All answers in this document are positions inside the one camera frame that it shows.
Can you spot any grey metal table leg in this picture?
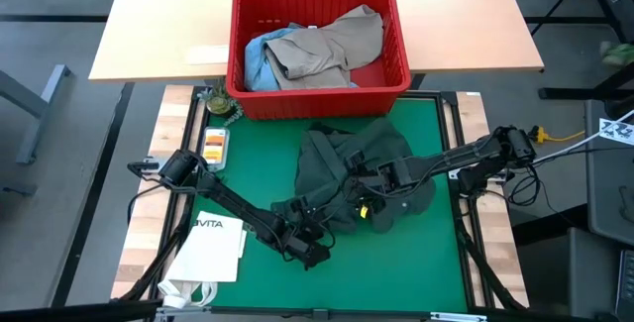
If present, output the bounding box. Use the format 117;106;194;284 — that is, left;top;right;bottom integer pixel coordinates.
0;62;70;164

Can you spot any black aluminium table frame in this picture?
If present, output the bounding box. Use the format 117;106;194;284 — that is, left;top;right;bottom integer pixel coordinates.
111;85;529;322

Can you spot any white paper strip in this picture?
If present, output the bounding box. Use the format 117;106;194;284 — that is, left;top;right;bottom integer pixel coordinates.
185;44;231;65

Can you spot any white printed tote bag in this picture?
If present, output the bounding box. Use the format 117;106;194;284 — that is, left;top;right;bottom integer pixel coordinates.
158;210;249;309

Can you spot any black horizontal bar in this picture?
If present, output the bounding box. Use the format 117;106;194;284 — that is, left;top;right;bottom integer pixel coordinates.
0;300;164;322

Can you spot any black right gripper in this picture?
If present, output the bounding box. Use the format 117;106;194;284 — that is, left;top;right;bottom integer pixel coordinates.
345;150;415;217

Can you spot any light blue garment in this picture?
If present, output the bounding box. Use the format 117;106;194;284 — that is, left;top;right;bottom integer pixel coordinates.
244;23;303;93

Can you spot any green table mat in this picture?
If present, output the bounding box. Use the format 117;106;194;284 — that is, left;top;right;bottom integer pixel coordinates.
190;97;470;313

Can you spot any silver metal bracket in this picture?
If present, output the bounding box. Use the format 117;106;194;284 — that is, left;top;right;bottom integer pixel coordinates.
430;311;489;322

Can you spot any clear package with orange label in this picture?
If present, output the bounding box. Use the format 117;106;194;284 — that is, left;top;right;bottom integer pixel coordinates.
200;126;232;172

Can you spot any dark green button shirt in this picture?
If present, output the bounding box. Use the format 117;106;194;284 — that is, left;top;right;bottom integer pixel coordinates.
270;117;438;237

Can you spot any beige khaki garment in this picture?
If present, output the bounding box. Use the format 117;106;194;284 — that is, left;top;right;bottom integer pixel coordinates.
264;4;385;91

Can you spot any black thick cable bundle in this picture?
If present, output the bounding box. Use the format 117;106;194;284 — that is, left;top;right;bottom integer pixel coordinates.
116;197;192;303
455;212;527;311

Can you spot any red plastic laundry bin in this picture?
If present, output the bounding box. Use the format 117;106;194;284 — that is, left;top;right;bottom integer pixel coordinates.
225;0;412;121

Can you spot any yellow plug with cable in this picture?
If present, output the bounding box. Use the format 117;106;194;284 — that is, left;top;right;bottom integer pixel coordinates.
532;124;585;145

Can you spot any light green object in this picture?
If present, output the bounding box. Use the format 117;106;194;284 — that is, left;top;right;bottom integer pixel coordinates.
599;42;634;68

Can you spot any dark grey case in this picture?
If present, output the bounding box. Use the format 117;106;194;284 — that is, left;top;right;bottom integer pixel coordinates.
585;98;634;247

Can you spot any white cable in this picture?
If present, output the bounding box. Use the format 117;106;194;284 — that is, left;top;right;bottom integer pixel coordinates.
532;108;634;164

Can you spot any black keyboard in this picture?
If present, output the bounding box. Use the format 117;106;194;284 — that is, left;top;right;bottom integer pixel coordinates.
615;250;634;321

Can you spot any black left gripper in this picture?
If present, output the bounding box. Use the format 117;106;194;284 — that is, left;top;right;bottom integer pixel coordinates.
279;196;332;271

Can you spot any dark grey box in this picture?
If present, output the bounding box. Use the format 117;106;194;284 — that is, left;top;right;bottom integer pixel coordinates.
514;227;620;319

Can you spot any black table leg bar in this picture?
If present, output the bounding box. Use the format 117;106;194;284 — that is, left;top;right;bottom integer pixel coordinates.
49;81;136;308

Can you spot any small potted succulent plant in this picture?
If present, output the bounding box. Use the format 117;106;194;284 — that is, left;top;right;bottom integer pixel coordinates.
197;79;245;128

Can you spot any light wooden table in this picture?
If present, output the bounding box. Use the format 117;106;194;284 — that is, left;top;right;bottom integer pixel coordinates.
88;0;545;83

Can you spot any white tag with black logo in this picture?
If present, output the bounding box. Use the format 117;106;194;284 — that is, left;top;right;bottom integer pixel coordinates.
598;117;634;146

